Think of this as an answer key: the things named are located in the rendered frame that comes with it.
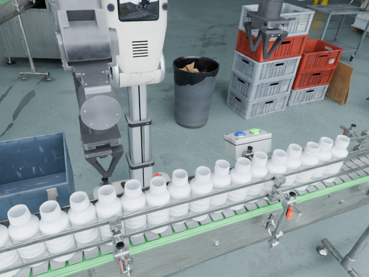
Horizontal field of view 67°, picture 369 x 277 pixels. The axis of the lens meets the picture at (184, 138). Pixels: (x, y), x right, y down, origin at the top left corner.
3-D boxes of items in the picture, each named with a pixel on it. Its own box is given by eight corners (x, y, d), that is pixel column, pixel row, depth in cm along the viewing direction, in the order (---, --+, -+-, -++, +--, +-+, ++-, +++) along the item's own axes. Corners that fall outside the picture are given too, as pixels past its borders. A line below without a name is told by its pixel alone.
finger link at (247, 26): (258, 48, 81) (266, 12, 75) (273, 56, 75) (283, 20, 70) (238, 49, 78) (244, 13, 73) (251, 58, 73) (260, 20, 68)
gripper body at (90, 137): (84, 153, 48) (77, 116, 44) (79, 123, 56) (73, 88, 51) (122, 146, 50) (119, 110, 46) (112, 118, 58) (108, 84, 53)
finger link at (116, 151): (90, 188, 52) (83, 148, 47) (87, 165, 58) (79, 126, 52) (127, 180, 54) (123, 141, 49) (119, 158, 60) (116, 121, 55)
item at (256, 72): (253, 84, 286) (258, 63, 273) (230, 69, 314) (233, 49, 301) (296, 75, 311) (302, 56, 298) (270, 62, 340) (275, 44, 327)
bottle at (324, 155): (296, 176, 95) (312, 137, 85) (308, 171, 97) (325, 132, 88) (309, 188, 91) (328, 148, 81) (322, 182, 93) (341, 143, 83)
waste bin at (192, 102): (179, 134, 283) (182, 75, 245) (165, 112, 316) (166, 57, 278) (218, 127, 298) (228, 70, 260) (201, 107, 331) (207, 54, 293)
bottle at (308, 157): (283, 183, 92) (298, 143, 82) (293, 176, 95) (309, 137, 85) (300, 194, 88) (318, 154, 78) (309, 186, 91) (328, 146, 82)
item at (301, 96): (288, 107, 344) (293, 90, 331) (267, 92, 373) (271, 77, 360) (324, 99, 366) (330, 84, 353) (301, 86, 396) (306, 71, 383)
